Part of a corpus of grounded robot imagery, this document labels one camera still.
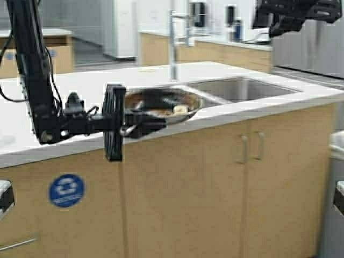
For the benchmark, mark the blue round recycle sticker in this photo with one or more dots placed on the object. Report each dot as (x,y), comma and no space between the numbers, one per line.
(66,190)

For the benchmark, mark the black appliance at right edge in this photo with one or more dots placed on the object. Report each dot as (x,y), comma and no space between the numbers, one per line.
(338,197)

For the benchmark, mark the steel kitchen sink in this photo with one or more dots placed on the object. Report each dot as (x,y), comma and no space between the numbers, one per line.
(232,90)

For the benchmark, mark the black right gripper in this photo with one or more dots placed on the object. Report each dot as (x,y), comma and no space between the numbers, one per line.
(289,16)

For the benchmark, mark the steel sink faucet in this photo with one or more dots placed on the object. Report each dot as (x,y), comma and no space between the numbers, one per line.
(173,41)

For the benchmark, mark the steel island drawer handle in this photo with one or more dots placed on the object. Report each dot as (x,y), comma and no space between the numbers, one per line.
(17,244)

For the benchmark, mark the raw shrimp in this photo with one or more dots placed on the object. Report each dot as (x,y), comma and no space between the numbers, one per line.
(180,109)

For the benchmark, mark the wooden island cabinet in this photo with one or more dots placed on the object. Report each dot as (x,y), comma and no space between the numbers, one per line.
(183,195)

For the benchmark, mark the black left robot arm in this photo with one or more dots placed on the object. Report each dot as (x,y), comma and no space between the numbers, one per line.
(34,60)

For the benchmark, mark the steel cabinet handle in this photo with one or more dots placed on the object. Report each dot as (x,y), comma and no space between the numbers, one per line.
(244,145)
(260,145)

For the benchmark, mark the right steel cabinet handle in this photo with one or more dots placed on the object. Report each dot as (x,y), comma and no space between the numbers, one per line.
(260,145)

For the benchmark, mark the background wooden counter cabinet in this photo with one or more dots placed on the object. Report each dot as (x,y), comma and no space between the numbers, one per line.
(154,51)

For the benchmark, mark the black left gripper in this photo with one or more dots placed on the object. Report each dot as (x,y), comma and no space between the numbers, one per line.
(75,120)

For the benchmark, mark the left steel cabinet handle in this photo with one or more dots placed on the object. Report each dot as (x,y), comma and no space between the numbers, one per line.
(244,145)

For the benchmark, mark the blue bottle on counter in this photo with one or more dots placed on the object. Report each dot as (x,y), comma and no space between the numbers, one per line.
(237,30)

